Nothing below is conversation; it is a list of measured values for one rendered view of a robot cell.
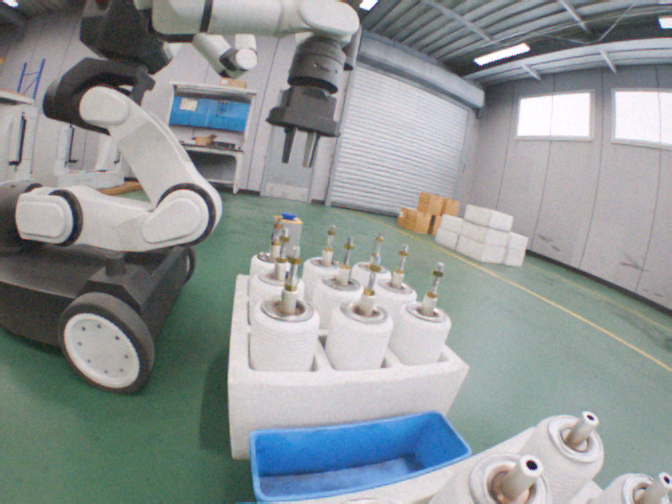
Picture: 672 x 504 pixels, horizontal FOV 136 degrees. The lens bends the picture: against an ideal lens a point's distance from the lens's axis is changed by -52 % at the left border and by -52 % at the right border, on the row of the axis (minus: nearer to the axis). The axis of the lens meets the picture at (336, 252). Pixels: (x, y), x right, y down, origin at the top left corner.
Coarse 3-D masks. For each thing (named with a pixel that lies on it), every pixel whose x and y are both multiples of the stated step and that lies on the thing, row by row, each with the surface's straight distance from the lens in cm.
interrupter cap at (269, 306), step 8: (272, 296) 42; (280, 296) 42; (264, 304) 40; (272, 304) 40; (296, 304) 41; (304, 304) 41; (264, 312) 38; (272, 312) 38; (280, 312) 39; (296, 312) 39; (304, 312) 39; (312, 312) 39; (280, 320) 36; (288, 320) 36; (296, 320) 36; (304, 320) 37
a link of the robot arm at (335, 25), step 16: (288, 0) 50; (304, 0) 49; (320, 0) 50; (288, 16) 48; (304, 16) 47; (320, 16) 48; (336, 16) 50; (352, 16) 52; (288, 32) 49; (304, 32) 49; (320, 32) 49; (336, 32) 49; (352, 32) 51
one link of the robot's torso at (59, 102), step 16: (80, 64) 82; (96, 64) 79; (112, 64) 76; (128, 64) 74; (64, 80) 84; (80, 80) 80; (96, 80) 92; (112, 80) 89; (128, 80) 87; (144, 80) 77; (48, 96) 87; (64, 96) 82; (48, 112) 88; (64, 112) 83
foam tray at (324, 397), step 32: (320, 352) 44; (448, 352) 55; (256, 384) 37; (288, 384) 38; (320, 384) 39; (352, 384) 40; (384, 384) 43; (416, 384) 47; (448, 384) 52; (256, 416) 42; (288, 416) 42; (320, 416) 43; (352, 416) 46; (384, 416) 49
